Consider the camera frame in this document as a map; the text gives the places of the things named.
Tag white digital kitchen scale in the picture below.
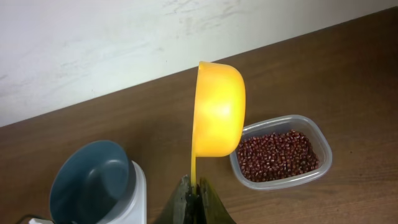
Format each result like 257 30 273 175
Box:
29 161 147 224

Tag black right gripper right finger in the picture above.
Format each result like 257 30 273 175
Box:
197 177 236 224

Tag clear plastic container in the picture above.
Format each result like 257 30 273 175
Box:
229 115 332 190

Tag red beans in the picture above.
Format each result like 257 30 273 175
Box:
237 129 320 182

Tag yellow plastic measuring scoop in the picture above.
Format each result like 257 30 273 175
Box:
190 62 246 187

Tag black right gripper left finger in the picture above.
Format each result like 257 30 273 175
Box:
154 175 195 224

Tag teal blue bowl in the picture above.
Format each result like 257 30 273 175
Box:
49 140 132 223

